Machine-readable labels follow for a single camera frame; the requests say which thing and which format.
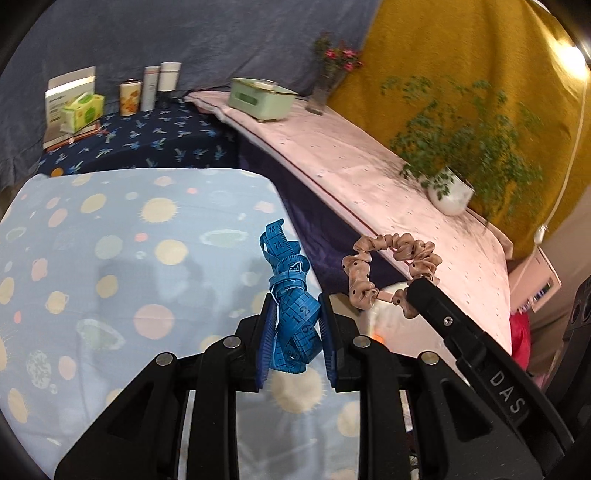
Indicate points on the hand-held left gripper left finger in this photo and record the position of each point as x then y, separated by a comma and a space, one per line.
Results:
264, 337

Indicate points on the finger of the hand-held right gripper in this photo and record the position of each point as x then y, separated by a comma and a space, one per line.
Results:
443, 318

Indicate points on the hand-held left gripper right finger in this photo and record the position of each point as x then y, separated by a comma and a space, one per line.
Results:
328, 337

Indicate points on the blue measuring tape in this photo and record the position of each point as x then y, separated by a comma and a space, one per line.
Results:
295, 318

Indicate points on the pink dotted scrunchie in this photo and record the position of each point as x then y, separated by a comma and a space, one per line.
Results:
360, 272

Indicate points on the red cloth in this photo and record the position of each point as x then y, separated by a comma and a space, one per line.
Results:
519, 341

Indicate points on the pink appliance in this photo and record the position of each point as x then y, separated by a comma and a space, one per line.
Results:
531, 277

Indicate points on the potted green plant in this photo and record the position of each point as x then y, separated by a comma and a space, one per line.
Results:
450, 194

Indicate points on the dark purple cloth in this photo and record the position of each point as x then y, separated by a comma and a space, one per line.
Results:
304, 203

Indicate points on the light blue dotted cloth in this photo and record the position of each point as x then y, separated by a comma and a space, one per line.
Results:
115, 277

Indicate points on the pink cloth cover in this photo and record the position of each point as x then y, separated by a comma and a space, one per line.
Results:
369, 161

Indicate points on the navy printed cloth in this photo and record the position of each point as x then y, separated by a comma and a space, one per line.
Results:
138, 138

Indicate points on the mint green storage box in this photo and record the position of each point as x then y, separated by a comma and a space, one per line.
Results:
263, 99

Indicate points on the glass vase with pink flowers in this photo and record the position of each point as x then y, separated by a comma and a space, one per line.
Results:
318, 97

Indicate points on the slim white bottle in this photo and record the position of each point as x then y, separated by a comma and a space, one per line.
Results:
150, 90

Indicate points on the mustard yellow backdrop cloth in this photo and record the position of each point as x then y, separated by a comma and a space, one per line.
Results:
438, 46

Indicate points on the yellow printed can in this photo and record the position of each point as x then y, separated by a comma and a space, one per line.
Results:
130, 98

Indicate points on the white thermos cup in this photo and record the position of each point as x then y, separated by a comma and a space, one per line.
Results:
169, 76

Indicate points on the brown notebook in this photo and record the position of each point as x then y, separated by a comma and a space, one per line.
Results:
64, 138

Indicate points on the green tissue pack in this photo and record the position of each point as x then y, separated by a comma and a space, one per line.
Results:
85, 110

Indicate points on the grey-blue backdrop cloth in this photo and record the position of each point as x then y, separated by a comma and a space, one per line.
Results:
207, 37

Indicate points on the open white cardboard box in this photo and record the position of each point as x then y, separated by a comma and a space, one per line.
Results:
60, 104

